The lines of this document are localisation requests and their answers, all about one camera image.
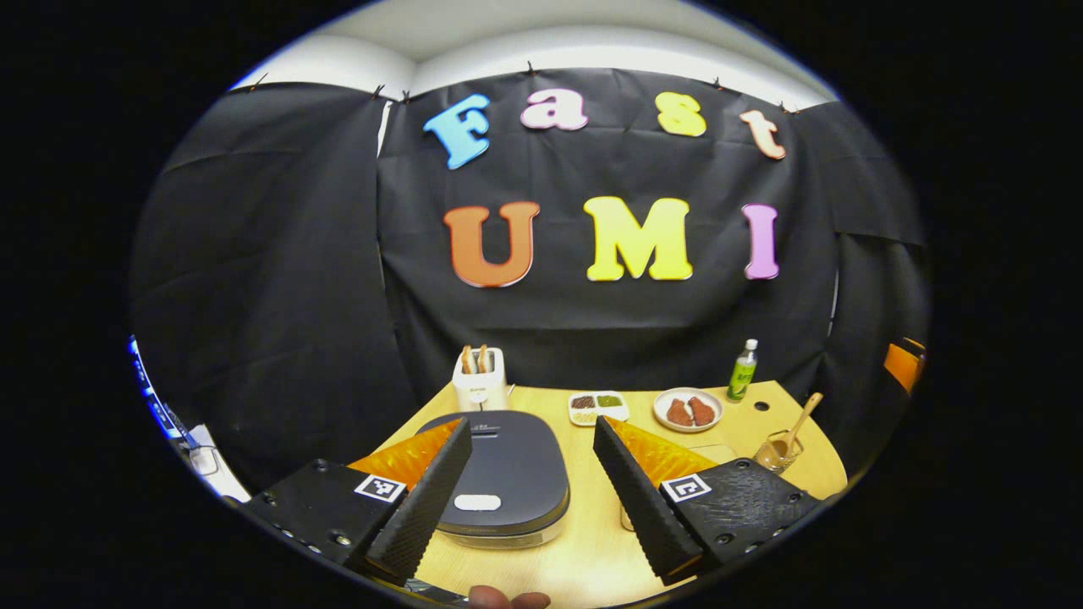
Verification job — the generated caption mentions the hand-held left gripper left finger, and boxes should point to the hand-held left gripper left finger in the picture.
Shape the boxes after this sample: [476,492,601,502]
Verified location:
[228,416,475,584]

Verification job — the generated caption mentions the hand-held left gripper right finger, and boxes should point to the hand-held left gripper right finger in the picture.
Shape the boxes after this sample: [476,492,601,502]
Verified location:
[592,414,822,586]

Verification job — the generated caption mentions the black rice cooker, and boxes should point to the black rice cooker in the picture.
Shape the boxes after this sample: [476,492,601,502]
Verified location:
[413,410,571,549]

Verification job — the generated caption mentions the wooden spoon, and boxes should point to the wooden spoon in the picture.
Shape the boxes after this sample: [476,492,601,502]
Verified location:
[772,392,824,459]

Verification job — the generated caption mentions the clear wire chopstick holder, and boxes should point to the clear wire chopstick holder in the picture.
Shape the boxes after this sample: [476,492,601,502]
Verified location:
[753,430,805,475]

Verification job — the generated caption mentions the cream rice container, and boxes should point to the cream rice container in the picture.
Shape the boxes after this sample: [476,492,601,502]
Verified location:
[620,444,737,532]

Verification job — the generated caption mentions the white divided bean dish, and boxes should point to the white divided bean dish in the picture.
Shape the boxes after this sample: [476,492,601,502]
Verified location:
[568,391,630,427]

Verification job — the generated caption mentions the round white plate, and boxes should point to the round white plate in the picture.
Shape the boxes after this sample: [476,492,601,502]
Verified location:
[652,387,724,434]

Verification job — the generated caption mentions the white toaster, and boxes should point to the white toaster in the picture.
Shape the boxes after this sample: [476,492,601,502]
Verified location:
[452,345,509,413]

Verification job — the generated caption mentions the green drink bottle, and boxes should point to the green drink bottle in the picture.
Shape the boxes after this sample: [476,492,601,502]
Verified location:
[727,339,759,403]

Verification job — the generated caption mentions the white side desk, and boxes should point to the white side desk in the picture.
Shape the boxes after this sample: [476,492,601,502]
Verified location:
[173,423,250,502]

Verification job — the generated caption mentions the black backdrop cloth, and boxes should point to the black backdrop cloth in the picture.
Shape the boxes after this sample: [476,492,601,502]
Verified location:
[127,68,932,491]

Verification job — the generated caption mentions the computer monitor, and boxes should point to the computer monitor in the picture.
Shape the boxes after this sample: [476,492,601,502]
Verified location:
[127,336,183,441]

